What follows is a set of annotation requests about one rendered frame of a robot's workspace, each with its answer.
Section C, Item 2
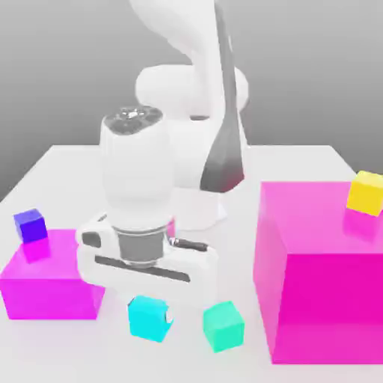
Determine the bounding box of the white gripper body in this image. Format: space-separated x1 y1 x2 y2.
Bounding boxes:
75 236 219 312

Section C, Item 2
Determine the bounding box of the small cyan cube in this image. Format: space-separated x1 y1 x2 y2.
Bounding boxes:
127 295 174 343

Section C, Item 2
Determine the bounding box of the small green cube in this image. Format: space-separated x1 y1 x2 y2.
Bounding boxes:
202 300 245 354

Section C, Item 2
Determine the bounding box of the small blue cube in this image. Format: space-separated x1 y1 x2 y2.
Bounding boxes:
13 208 49 244

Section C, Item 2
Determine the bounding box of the small yellow cube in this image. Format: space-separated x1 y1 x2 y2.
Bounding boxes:
346 170 383 218

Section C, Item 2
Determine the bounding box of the large magenta box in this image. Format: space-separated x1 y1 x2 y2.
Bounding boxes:
0 228 106 321

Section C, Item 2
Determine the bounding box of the large pink box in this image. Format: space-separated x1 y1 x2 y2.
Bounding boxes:
252 180 383 365

